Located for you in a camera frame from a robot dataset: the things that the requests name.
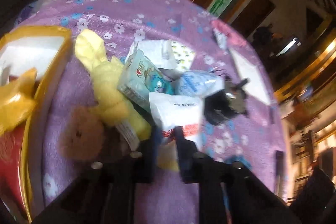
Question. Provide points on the yellow plush towel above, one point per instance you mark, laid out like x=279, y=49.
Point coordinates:
x=113, y=108

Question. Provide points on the teal cartoon snack bag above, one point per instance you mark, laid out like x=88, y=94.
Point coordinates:
x=140, y=77

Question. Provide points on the yellow snack bag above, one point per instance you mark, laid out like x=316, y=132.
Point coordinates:
x=17, y=101

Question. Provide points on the pink fuzzy scrunchie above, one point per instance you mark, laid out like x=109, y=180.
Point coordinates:
x=83, y=136

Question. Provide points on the blue white pouch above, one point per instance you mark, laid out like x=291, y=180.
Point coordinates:
x=198, y=84

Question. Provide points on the small white sachet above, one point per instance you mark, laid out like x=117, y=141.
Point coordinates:
x=220, y=38

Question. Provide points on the purple floral tablecloth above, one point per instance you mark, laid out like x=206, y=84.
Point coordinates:
x=255, y=139

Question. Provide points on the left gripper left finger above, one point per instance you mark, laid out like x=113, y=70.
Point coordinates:
x=107, y=194

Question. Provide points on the white foam tray yellow tape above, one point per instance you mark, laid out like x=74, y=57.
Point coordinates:
x=48, y=49

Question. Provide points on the red packet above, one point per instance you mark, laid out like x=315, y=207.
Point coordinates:
x=11, y=144

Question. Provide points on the white shipping pouch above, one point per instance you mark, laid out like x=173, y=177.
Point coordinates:
x=171, y=111

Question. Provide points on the white paper stack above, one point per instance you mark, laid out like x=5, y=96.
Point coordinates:
x=246, y=70

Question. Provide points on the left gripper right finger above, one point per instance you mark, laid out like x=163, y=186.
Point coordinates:
x=228, y=191

